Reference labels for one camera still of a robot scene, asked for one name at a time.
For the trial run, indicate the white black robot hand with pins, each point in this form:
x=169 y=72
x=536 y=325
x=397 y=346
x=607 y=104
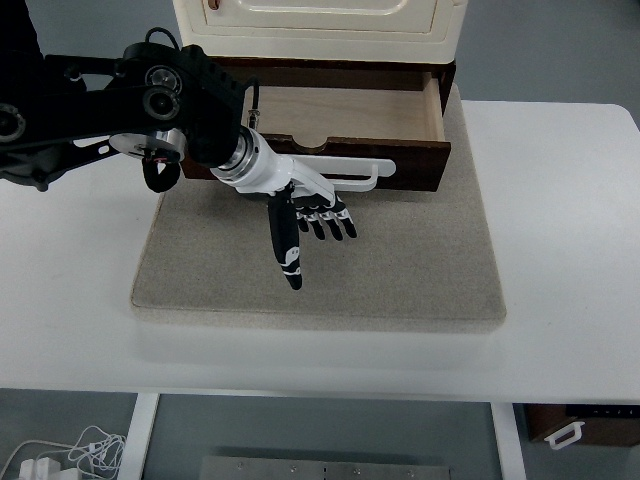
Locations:
x=275 y=172

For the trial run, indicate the dark brown wooden drawer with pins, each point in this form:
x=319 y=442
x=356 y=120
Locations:
x=350 y=110

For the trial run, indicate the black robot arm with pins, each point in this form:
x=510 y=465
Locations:
x=100 y=105

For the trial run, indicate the cream cabinet door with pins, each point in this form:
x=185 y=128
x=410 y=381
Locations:
x=320 y=25

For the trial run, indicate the brown cabinet door knob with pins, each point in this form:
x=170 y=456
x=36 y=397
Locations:
x=214 y=4

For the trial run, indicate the grey felt mat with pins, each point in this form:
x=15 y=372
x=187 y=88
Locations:
x=320 y=280

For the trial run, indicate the person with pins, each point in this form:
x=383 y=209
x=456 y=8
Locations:
x=15 y=25

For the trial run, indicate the white table leg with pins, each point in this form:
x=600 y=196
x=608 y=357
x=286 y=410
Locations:
x=137 y=440
x=507 y=445

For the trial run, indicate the brown wooden box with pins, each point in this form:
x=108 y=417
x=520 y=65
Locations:
x=550 y=420

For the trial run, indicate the white power adapter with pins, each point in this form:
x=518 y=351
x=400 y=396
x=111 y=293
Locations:
x=37 y=469

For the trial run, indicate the black control panel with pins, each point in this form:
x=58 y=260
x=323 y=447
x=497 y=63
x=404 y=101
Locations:
x=600 y=411

